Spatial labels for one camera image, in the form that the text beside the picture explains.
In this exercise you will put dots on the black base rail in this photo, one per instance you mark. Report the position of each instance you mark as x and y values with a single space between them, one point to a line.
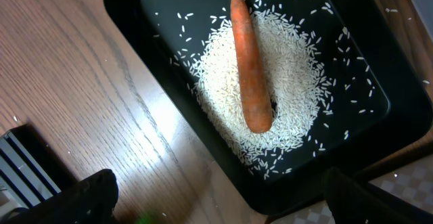
31 172

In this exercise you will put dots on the pile of white rice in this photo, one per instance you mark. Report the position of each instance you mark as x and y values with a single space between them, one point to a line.
320 87

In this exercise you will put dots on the black rectangular tray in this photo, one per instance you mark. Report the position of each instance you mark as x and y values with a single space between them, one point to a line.
406 117

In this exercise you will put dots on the dark brown serving tray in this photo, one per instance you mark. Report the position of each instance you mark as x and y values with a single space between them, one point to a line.
411 183

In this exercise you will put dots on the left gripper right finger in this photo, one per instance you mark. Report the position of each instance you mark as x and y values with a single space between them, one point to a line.
352 202

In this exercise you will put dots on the orange carrot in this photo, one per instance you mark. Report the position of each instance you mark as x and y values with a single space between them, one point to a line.
256 103

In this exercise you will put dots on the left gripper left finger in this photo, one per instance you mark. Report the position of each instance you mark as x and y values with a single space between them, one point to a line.
91 200

